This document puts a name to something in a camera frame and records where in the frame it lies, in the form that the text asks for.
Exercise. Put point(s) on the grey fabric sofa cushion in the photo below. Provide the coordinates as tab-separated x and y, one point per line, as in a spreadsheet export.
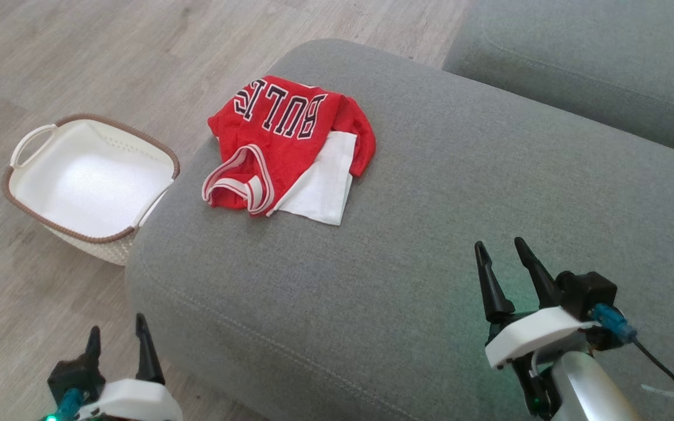
594	64

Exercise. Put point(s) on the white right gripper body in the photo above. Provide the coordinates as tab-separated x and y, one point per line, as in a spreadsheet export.
527	339

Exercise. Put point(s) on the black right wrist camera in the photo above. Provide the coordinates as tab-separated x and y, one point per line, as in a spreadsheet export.
588	292

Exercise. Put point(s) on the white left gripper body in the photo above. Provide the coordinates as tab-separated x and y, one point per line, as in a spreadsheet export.
132	400

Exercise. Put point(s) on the grey fabric sofa seat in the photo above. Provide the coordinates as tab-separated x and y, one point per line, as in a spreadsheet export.
430	204

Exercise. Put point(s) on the red white Bulls jersey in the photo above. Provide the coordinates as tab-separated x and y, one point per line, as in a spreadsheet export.
278	152

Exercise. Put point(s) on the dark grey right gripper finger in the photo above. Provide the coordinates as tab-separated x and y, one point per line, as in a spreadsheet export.
542	280
495	295

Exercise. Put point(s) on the white brown-rimmed laundry basket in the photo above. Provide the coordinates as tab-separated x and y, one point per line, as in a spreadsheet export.
91	187

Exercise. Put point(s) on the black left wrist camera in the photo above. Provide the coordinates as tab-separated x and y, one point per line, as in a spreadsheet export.
76	377

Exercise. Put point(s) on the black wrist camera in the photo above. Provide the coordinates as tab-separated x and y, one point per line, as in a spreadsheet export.
588	292
76	377

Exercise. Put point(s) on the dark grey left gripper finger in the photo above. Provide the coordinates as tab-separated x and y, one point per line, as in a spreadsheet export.
148	362
93	351

